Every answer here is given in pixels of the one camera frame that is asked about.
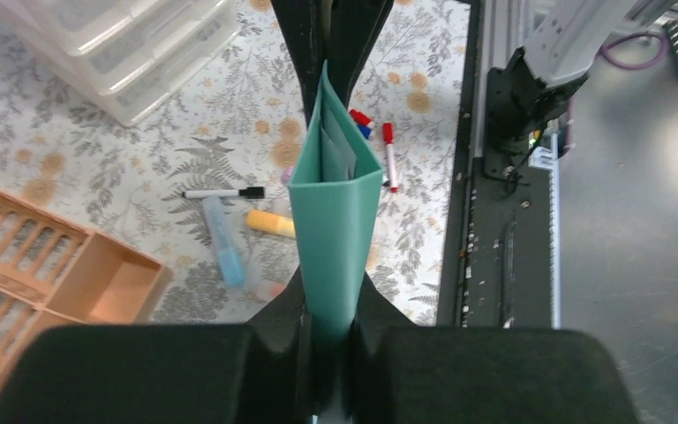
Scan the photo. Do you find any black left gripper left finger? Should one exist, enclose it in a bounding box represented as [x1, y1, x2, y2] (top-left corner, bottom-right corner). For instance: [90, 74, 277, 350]
[0, 270, 314, 423]

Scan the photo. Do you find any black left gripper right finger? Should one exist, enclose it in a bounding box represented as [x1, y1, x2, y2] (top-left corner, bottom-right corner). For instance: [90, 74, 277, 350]
[344, 275, 638, 423]

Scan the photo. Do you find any green folder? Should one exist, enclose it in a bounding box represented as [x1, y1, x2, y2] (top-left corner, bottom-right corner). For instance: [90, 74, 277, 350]
[288, 69, 384, 344]

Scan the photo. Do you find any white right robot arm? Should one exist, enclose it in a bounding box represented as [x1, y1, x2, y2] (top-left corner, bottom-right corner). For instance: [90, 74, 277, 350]
[482, 1, 672, 185]

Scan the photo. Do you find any blue highlighter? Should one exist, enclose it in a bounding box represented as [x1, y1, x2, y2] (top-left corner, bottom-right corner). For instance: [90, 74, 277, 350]
[202, 196, 245, 287]

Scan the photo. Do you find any orange cap yellow highlighter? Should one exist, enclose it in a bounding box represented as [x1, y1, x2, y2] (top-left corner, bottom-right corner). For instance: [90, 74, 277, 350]
[246, 209, 296, 238]

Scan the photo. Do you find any black cap whiteboard marker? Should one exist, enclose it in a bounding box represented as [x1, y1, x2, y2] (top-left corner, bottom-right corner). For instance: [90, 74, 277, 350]
[182, 186, 266, 200]

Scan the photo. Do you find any pink purple highlighter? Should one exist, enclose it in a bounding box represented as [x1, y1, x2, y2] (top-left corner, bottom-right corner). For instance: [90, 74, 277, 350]
[281, 166, 294, 185]

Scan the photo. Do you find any blue cap marker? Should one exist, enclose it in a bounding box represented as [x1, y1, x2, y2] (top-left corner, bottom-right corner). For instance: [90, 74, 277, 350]
[357, 123, 374, 140]

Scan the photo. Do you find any red cap marker upper right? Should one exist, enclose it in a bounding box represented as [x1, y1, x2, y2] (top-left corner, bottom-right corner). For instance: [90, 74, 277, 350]
[382, 122, 398, 193]

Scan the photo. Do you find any red cap marker lowest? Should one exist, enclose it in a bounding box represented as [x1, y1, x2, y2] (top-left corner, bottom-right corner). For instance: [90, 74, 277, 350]
[349, 109, 374, 128]

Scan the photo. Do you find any orange plastic file organizer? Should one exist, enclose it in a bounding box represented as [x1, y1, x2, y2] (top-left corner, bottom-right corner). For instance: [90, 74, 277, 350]
[0, 190, 173, 389]

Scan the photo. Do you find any white plastic drawer unit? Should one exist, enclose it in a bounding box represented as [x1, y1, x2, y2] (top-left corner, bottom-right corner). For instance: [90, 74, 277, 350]
[0, 1, 240, 126]

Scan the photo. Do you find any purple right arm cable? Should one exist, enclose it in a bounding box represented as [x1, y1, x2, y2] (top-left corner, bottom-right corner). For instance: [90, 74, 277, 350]
[599, 32, 669, 72]

